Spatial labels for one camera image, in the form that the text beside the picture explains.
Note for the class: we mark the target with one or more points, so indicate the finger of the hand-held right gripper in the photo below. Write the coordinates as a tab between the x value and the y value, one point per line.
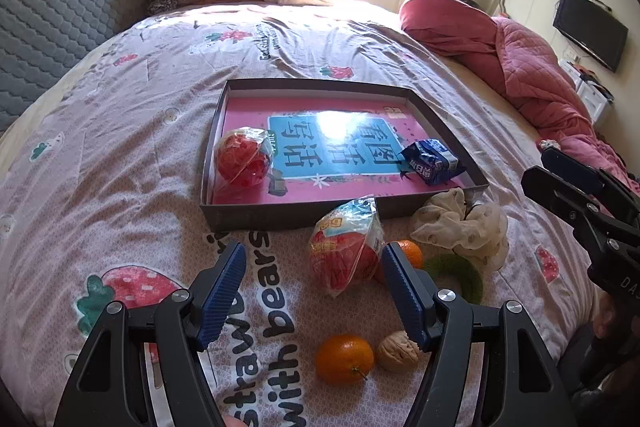
575	167
555	192

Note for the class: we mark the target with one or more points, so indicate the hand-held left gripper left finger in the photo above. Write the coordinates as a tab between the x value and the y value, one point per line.
222	294

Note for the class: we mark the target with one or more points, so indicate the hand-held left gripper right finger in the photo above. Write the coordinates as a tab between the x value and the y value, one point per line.
407	297

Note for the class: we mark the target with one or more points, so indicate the walnut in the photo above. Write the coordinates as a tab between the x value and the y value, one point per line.
397	352

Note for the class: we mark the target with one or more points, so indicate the red snack packet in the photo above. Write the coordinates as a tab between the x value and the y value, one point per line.
340	257
237	159

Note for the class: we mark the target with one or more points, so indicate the grey cardboard box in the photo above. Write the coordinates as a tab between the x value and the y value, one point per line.
260	217

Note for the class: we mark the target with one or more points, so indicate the cream dotted scrunchie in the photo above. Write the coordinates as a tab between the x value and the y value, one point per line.
450	217

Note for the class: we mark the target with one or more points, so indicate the person's right hand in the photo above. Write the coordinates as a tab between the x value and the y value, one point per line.
607	322

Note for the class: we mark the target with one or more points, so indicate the orange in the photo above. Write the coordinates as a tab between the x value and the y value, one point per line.
412	253
345	357

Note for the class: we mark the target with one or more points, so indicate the white storage cabinet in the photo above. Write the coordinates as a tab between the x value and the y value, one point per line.
592	94

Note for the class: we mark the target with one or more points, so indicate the red quilt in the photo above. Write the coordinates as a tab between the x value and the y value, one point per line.
540	72

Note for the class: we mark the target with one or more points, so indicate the blue snack packet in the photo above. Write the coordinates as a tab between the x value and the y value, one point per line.
430	162

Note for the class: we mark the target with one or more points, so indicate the beige mattress sheet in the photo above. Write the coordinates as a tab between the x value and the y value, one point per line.
475	77

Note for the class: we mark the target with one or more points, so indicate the black television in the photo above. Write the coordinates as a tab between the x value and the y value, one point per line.
590	29

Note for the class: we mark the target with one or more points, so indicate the red pillow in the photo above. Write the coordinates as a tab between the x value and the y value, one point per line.
445	27

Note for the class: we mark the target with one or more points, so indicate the grey quilted headboard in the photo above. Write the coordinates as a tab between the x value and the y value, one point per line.
60	7

